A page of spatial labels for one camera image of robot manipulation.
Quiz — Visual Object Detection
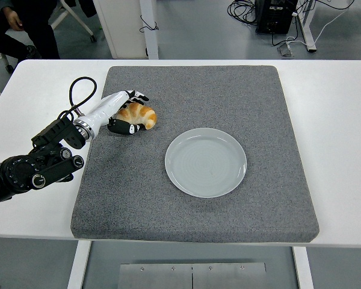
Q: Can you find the black cable bundle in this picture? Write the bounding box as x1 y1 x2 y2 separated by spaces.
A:
227 0 258 26

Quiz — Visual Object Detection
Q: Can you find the grey metal plate with screws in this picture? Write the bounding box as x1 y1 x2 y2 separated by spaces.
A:
118 262 268 289

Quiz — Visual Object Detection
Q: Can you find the grey felt mat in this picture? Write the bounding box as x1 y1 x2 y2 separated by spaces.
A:
70 65 320 243

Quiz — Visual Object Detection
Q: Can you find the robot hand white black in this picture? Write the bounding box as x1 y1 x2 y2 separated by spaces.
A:
83 89 150 137

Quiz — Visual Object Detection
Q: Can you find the white desk leg with foot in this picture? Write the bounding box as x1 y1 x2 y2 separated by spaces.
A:
297 0 317 54

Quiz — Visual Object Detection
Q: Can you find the white table leg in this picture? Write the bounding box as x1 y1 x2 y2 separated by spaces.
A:
66 240 91 289
292 246 315 289

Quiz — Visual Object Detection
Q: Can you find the croissant bread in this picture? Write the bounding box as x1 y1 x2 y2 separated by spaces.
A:
116 102 158 131

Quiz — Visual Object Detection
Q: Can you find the round grey plate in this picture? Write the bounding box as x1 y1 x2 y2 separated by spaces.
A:
164 127 247 199

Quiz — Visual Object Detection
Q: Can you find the white office chair base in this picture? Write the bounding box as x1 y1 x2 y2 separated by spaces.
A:
0 0 97 74

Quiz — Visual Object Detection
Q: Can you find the white desk post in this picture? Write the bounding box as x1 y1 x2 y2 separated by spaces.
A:
139 0 159 60

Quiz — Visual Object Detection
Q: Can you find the black computer tower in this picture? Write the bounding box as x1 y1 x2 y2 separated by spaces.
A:
255 0 298 34

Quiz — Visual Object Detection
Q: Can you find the person's hand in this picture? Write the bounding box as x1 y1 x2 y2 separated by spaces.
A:
1 5 25 32

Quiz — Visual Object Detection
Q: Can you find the white cabinet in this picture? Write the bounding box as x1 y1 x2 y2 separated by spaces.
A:
93 0 148 60

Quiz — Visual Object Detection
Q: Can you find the thin black cable on post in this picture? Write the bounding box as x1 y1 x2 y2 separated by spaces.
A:
139 14 159 33

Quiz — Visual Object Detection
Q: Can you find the clear plastic floor object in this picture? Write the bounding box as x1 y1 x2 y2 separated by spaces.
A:
277 42 295 57

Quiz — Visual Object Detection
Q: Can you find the long white cable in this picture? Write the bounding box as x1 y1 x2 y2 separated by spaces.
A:
285 0 356 49

